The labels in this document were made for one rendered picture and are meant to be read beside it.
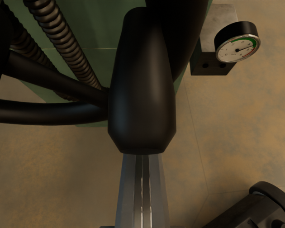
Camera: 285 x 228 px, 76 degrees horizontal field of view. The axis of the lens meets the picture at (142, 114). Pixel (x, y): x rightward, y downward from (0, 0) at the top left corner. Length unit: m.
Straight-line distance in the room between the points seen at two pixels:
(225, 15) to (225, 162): 0.70
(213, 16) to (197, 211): 0.76
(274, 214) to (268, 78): 0.73
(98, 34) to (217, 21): 0.23
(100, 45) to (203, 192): 0.76
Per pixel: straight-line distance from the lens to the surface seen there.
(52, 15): 0.20
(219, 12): 0.44
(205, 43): 0.38
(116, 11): 0.33
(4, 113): 0.26
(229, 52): 0.34
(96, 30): 0.37
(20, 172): 1.06
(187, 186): 0.92
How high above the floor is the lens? 0.89
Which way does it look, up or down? 70 degrees down
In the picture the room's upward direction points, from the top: straight up
